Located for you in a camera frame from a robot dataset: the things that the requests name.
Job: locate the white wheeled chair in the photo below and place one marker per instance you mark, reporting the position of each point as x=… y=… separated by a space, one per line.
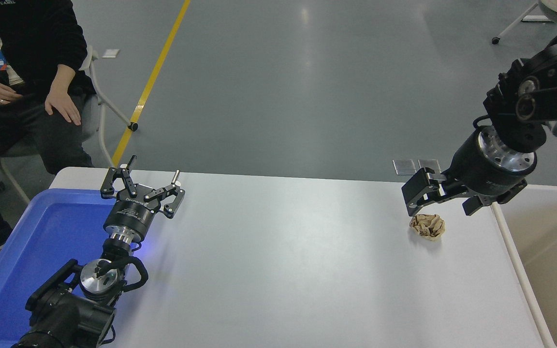
x=515 y=23

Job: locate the tan paper ball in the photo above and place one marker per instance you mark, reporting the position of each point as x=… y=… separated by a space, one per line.
x=427 y=226

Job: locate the person's left hand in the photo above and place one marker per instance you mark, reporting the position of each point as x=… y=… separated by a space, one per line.
x=62 y=101

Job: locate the metal floor plate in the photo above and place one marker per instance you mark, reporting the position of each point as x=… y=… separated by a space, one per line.
x=404 y=167
x=428 y=163

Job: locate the large pale bin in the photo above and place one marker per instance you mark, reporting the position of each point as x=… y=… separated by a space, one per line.
x=549 y=251

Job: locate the blue plastic tray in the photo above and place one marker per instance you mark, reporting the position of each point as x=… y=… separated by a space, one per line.
x=41 y=241

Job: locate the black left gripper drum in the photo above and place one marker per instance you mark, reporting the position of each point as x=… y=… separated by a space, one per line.
x=128 y=217

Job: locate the seated person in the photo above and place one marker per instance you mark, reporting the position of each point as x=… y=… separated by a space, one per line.
x=32 y=43

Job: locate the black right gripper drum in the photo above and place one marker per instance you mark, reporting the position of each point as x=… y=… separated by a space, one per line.
x=476 y=169

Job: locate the white frame chair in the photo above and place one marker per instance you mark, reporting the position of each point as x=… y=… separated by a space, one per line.
x=109 y=104

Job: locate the white floor plate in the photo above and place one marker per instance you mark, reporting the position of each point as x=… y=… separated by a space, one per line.
x=110 y=53

